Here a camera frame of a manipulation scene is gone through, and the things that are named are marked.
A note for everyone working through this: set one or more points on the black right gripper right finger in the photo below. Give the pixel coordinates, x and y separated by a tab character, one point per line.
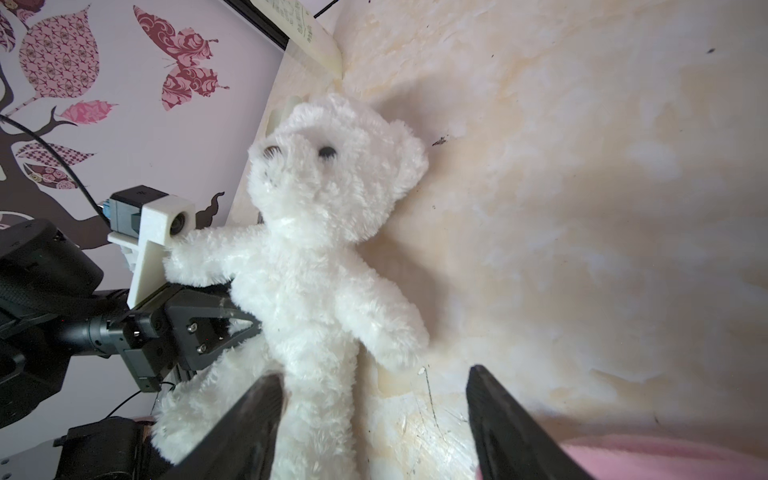
510	444

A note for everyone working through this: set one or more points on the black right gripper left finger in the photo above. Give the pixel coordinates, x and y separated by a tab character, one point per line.
242	444

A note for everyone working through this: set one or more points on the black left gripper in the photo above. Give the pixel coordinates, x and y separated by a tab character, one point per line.
182	328

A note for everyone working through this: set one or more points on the pink teddy hoodie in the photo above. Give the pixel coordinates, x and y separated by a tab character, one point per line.
615	457

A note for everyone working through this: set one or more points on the white teddy bear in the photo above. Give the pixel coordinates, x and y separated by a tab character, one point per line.
325	180

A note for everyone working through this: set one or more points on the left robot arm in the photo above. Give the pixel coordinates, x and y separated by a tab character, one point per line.
50	312

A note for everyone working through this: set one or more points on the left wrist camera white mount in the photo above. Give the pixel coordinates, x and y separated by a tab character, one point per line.
143	221

